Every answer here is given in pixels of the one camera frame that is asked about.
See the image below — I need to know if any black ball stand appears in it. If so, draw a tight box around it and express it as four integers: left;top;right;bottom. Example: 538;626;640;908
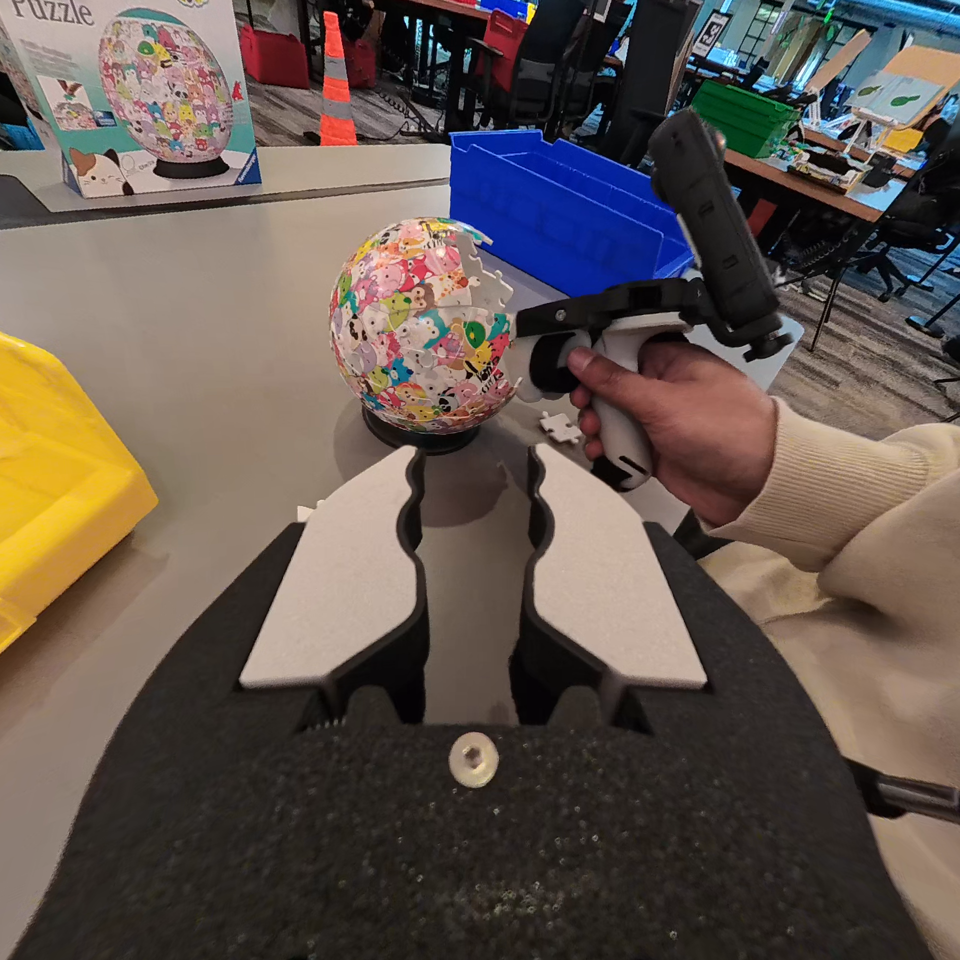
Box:
360;405;481;456

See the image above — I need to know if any green plastic bin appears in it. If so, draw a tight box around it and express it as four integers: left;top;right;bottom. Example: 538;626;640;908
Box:
690;83;801;160

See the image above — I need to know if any person's right hand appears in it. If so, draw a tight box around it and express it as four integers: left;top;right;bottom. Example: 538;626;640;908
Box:
567;338;781;526

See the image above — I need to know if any black lanyard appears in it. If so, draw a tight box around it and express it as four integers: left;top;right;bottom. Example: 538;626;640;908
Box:
848;758;960;825

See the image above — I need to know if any blue plastic bin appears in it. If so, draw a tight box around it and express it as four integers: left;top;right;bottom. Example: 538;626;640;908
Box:
450;128;699;301

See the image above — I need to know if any person's right forearm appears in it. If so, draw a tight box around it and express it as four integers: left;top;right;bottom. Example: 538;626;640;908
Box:
713;398;960;601

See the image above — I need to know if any black office chair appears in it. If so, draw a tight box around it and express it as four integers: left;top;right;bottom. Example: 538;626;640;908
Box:
870;180;960;301
480;0;706;166

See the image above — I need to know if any beige hoodie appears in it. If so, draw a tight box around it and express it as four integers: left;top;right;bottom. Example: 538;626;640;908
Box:
698;510;960;960

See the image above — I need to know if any puzzle box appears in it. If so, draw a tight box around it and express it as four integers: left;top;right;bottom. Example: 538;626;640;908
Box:
0;0;264;198

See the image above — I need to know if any red plastic bin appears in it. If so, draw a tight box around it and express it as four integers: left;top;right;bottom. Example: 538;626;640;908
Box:
240;23;316;88

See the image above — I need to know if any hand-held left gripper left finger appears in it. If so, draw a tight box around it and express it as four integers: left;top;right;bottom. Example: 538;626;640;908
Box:
240;446;429;694

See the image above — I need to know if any wooden desk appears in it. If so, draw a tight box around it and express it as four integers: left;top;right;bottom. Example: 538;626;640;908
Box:
728;143;916;226

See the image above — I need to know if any yellow plastic bin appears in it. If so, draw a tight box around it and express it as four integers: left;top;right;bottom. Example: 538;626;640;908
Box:
0;330;160;654

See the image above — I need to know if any colourful puzzle ball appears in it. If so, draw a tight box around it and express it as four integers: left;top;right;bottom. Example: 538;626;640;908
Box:
330;218;520;436

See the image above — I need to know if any orange plastic object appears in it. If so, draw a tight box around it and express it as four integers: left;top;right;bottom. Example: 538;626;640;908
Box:
318;12;363;148

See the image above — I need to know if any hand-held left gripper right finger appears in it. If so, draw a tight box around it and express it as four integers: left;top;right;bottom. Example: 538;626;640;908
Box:
518;444;709;694

